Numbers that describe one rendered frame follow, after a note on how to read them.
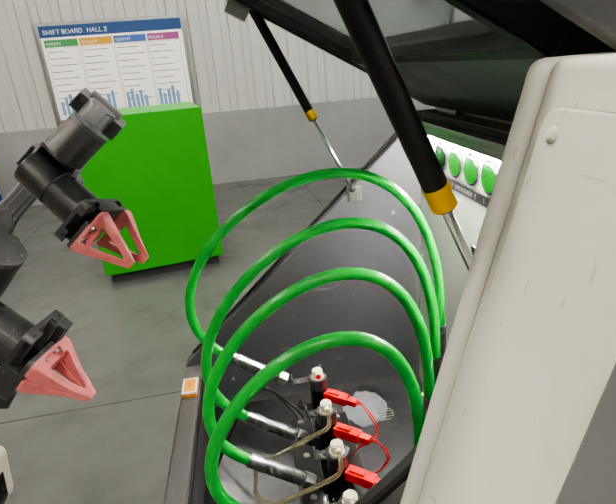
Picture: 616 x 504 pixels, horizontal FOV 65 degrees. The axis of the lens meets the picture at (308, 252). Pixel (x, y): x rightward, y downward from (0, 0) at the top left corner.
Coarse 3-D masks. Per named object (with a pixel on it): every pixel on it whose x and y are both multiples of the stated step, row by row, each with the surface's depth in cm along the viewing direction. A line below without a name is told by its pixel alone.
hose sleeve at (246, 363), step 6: (234, 354) 73; (240, 354) 73; (234, 360) 72; (240, 360) 73; (246, 360) 73; (252, 360) 74; (240, 366) 73; (246, 366) 73; (252, 366) 73; (258, 366) 74; (264, 366) 74; (276, 378) 74
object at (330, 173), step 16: (304, 176) 64; (320, 176) 64; (336, 176) 65; (352, 176) 65; (368, 176) 65; (272, 192) 64; (400, 192) 67; (240, 208) 65; (416, 208) 68; (224, 224) 65; (208, 240) 66; (432, 240) 70; (208, 256) 66; (432, 256) 71; (192, 272) 67; (192, 288) 68; (192, 304) 69; (192, 320) 69
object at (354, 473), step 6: (348, 468) 62; (354, 468) 61; (360, 468) 61; (348, 474) 61; (354, 474) 61; (360, 474) 60; (366, 474) 61; (372, 474) 60; (348, 480) 61; (354, 480) 61; (360, 480) 60; (366, 480) 60; (372, 480) 60; (378, 480) 60; (366, 486) 60
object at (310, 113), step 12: (252, 12) 86; (264, 24) 87; (264, 36) 87; (276, 48) 88; (276, 60) 89; (288, 72) 90; (300, 96) 91; (312, 108) 92; (312, 120) 93; (336, 156) 96; (348, 180) 98; (348, 192) 99; (360, 192) 99
